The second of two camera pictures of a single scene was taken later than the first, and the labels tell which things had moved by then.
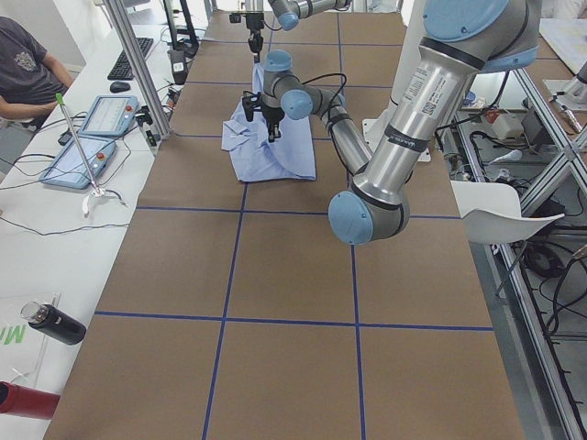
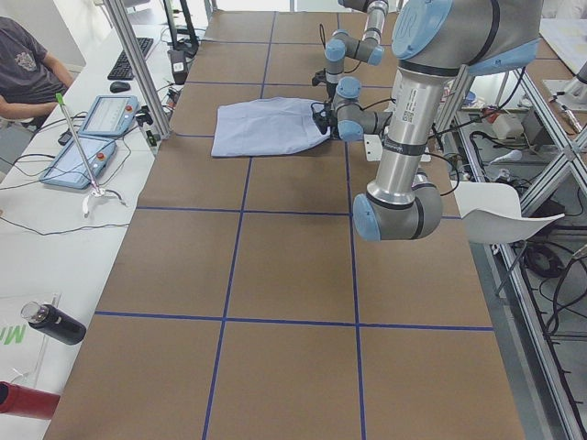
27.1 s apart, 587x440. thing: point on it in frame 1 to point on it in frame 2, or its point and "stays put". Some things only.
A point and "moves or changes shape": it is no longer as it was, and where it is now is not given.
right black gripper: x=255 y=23 to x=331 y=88
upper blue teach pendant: x=110 y=115 stays put
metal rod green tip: x=60 y=100 stays put
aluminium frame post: x=143 y=77 stays put
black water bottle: x=53 y=324 stays put
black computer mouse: x=119 y=87 stays put
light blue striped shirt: x=256 y=158 moves or changes shape
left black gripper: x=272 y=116 to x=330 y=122
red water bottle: x=20 y=400 stays put
